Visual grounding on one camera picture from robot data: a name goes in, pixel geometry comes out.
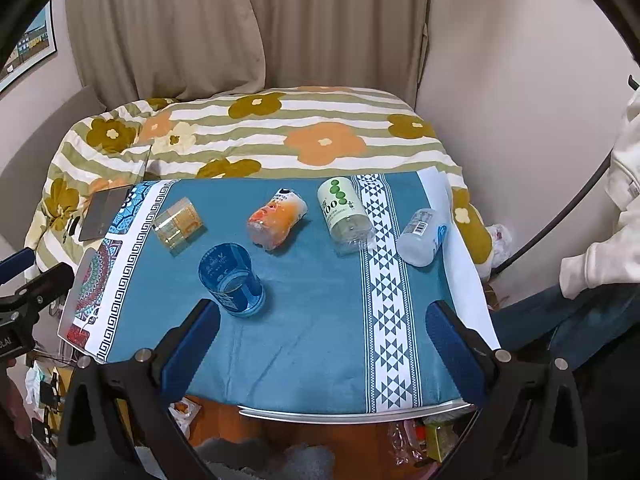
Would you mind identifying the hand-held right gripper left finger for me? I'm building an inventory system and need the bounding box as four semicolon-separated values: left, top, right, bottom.
57;299;222;480

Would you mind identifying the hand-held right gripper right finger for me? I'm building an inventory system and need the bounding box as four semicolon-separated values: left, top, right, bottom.
425;300;589;480

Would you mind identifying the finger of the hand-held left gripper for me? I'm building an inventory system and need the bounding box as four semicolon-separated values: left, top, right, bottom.
0;249;37;275
0;262;76;312

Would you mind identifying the blue clear plastic cup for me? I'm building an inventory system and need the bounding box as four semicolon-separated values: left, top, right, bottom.
198;242;266;317

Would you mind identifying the clear cup with orange label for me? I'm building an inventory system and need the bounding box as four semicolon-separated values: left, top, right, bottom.
151;198;206;252

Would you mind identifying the person's left hand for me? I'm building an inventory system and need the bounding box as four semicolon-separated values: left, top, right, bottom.
0;367;32;442

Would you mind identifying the crumpled white plastic bag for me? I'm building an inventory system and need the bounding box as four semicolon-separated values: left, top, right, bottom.
167;397;202;437

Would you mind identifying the grey tablet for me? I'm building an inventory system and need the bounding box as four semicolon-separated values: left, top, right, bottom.
79;185;137;242

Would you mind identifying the yellow-green snack packet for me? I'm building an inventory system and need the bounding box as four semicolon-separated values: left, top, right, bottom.
424;422;458;463

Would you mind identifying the clear snack packet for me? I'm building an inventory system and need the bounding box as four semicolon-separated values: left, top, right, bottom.
387;420;426;467

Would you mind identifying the clear white plastic bottle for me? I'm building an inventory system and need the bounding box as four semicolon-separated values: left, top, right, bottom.
396;207;451;267

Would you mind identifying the teal patterned cloth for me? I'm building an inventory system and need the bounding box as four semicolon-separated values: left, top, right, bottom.
57;172;501;413

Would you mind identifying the blue jeans leg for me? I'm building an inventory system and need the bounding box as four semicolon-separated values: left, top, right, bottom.
489;284;640;372

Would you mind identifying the grey fluffy rug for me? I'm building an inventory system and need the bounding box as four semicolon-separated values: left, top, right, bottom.
192;437;337;480

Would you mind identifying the green dotted white bottle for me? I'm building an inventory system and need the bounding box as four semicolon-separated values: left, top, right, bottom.
317;176;376;255

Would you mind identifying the white sweatshirt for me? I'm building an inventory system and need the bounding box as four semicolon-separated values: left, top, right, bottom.
559;92;640;302

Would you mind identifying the floral striped blanket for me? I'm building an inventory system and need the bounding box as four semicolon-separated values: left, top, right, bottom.
25;85;496;281

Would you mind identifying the beige curtain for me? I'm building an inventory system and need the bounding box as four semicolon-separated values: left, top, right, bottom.
65;0;267;102
244;0;433;107

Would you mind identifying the framed wall picture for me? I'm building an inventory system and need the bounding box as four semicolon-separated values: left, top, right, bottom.
0;0;58;93

